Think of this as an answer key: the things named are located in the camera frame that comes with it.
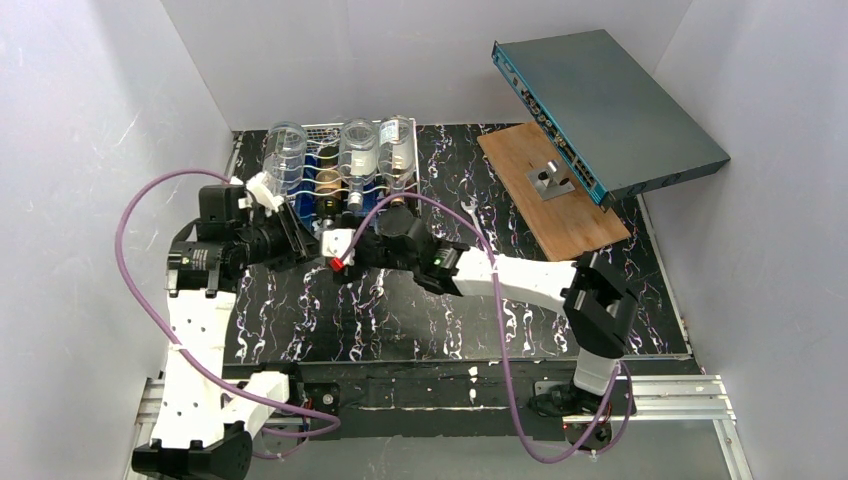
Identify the large clear round bottle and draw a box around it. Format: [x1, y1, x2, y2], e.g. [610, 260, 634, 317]
[263, 121, 308, 196]

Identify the clear bottle white cap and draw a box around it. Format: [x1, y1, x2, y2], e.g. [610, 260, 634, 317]
[338, 118, 378, 212]

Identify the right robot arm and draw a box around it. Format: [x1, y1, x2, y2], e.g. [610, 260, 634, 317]
[320, 207, 639, 416]

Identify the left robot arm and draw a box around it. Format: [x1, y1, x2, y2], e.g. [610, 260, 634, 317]
[131, 185, 317, 479]

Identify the blue square bottle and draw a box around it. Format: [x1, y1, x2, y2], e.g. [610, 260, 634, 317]
[292, 149, 321, 231]

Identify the dark wine bottle silver cap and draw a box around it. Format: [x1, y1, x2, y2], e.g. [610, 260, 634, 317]
[314, 146, 342, 220]

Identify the clear bottle copper neck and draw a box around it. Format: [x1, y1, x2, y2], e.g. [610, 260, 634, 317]
[378, 115, 416, 196]

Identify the silver wrench right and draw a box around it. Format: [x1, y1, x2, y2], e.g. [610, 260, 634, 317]
[460, 198, 490, 247]

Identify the wooden board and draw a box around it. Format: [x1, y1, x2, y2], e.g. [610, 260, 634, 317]
[477, 123, 631, 261]

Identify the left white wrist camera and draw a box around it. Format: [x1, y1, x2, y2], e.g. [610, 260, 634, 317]
[245, 171, 282, 213]

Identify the white wire wine rack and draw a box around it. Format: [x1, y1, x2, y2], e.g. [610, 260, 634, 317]
[248, 115, 420, 232]

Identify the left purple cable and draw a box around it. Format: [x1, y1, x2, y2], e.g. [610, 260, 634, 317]
[114, 168, 343, 462]

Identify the metal bracket on board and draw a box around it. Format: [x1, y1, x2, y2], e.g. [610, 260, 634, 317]
[526, 160, 575, 201]

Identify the teal network switch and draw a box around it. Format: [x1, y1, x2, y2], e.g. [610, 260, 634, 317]
[491, 29, 730, 210]

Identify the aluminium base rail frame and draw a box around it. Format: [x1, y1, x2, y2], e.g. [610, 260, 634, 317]
[125, 374, 753, 480]

